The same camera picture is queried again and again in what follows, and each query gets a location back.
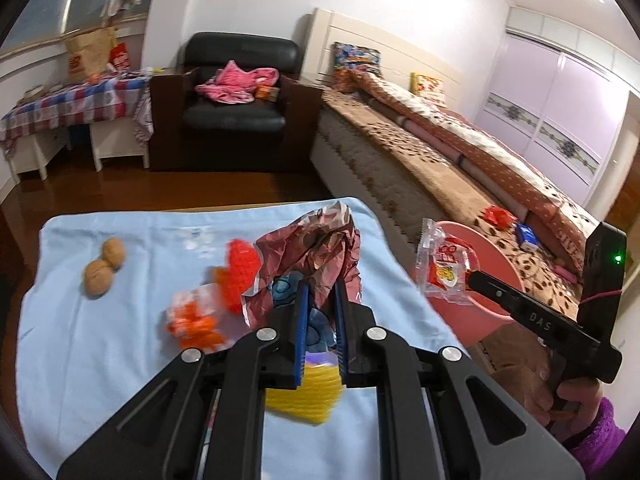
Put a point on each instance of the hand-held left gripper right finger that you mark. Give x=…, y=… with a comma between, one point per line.
x=341, y=332

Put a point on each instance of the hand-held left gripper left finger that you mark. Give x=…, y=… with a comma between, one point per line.
x=301, y=332

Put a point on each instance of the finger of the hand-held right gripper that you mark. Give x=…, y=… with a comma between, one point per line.
x=495, y=291

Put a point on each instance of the pink plastic bin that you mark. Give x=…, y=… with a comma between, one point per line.
x=470, y=325

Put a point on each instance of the clear wrapper with red print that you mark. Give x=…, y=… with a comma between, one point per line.
x=445, y=265

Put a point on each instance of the red foam fruit net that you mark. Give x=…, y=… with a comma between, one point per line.
x=242, y=270

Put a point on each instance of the maroon snack wrapper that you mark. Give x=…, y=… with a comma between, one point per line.
x=310, y=245

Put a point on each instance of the person's right forearm purple sleeve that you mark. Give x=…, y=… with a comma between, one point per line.
x=602, y=440

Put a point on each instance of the person's right hand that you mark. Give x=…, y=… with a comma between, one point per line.
x=575, y=395

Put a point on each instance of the small pink cylinder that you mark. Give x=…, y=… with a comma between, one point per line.
x=565, y=272

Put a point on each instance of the blue tissue pack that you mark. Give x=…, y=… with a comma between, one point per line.
x=526, y=236

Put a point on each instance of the yellow foam fruit net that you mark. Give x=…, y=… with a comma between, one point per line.
x=305, y=402

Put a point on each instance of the red snack packet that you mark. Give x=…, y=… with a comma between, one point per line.
x=499, y=217

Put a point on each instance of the orange and clear plastic wrapper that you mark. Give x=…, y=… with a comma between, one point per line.
x=195, y=320

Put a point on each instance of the wooden door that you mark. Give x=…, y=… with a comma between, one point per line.
x=627, y=175

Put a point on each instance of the brown leaf pattern blanket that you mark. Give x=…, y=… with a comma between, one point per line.
x=415, y=170

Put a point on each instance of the pink rolled blanket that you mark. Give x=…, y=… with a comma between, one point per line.
x=450, y=152

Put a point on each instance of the cream wooden bed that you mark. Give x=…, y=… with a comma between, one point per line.
x=345, y=160

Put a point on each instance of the light blue cloth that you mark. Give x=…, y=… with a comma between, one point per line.
x=125, y=385

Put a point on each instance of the lilac wardrobe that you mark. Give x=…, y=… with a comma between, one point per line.
x=560, y=100

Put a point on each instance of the walnut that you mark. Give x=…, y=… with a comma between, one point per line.
x=114, y=254
x=97, y=280

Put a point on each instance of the yellow floral pillow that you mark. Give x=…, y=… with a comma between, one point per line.
x=428, y=87

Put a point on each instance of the black leather armchair wooden arms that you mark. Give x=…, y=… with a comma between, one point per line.
x=235, y=120

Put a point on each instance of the small orange box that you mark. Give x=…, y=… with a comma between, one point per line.
x=267, y=92

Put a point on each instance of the pink dotted clothing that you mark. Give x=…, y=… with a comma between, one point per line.
x=235, y=82

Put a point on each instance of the patterned hanging cloth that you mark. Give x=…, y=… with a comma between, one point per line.
x=143, y=117

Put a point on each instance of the colourful printed pillow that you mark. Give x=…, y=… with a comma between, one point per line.
x=356, y=62

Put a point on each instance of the red bag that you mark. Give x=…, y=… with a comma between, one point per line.
x=120, y=57

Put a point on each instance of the plaid tablecloth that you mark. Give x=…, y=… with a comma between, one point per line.
x=60, y=107

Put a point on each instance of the brown paper bag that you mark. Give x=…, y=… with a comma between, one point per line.
x=90, y=55

